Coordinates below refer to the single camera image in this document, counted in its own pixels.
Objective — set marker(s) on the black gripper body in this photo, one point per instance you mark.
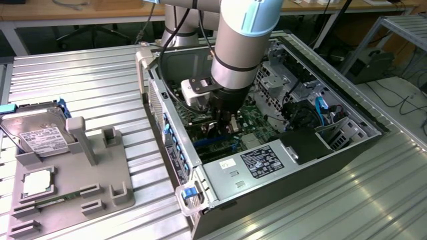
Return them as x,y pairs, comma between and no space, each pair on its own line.
230,100

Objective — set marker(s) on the black graphics card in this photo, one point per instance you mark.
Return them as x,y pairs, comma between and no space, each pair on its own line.
201,130

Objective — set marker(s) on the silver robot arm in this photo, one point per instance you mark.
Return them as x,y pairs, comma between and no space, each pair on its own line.
241,37

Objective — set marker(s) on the green motherboard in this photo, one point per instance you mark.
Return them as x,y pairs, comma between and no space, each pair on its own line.
254,122

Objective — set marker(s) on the silver finned heatsink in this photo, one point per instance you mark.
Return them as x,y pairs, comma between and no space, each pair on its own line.
253,141

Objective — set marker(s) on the long black expansion slot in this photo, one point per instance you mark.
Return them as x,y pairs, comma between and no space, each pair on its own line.
217,151

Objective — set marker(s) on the perforated silver drive cage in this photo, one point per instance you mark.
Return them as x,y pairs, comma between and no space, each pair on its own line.
271,82

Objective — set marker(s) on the silver power supply unit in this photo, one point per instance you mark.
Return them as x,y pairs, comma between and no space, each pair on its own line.
227,180

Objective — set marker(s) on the blue case latch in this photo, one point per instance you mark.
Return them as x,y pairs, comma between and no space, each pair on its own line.
189,193

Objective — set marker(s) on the open grey PC case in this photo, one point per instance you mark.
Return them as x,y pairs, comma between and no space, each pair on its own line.
301,190

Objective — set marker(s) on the small silver disk bay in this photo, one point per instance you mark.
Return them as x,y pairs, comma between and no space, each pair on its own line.
343,132

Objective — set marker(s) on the wooden desk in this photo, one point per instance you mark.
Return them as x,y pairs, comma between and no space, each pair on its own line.
301,7
41,12

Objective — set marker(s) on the white side table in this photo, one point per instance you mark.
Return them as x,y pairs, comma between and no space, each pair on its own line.
377,105

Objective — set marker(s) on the black box device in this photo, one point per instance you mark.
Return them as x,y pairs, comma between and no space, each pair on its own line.
370,67

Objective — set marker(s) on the blue disk carrier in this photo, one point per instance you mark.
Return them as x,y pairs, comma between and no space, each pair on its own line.
65,107

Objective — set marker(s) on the black office chair base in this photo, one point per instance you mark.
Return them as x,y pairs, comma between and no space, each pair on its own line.
95,31

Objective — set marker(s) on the grey parts rack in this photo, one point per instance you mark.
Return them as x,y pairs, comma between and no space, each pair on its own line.
67,180

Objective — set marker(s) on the silver hard disk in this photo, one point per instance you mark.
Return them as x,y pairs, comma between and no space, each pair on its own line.
34,130

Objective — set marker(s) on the green RAM stick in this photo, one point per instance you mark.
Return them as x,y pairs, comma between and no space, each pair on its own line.
54,202

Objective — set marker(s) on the silver CPU chip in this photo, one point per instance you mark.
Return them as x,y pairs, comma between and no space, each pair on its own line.
38,182

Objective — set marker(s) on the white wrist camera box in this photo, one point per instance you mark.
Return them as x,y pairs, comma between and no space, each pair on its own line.
194,96

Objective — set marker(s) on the grey metal shelf frame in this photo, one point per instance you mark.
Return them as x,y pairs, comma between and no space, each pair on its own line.
401,25

